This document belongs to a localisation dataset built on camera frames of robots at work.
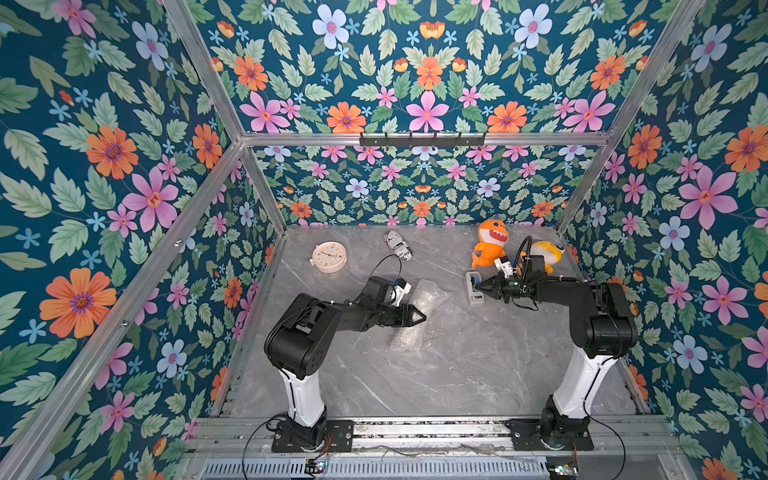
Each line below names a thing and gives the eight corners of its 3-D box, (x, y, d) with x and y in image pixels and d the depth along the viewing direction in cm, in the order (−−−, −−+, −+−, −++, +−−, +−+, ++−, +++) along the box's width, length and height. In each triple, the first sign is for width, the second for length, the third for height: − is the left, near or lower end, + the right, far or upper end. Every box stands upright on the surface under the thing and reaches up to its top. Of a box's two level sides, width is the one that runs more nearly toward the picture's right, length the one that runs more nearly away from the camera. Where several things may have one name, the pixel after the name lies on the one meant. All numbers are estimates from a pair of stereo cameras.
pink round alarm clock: (310, 273, 109) (307, 267, 106) (317, 247, 117) (314, 241, 114) (344, 273, 109) (343, 267, 106) (349, 247, 117) (347, 241, 114)
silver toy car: (404, 263, 111) (404, 258, 108) (383, 239, 118) (383, 234, 116) (415, 257, 113) (415, 251, 110) (394, 234, 120) (394, 228, 118)
